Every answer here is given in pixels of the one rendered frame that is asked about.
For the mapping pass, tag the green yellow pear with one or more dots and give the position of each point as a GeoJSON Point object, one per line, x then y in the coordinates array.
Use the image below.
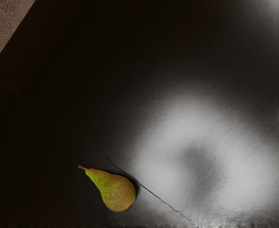
{"type": "Point", "coordinates": [113, 190]}

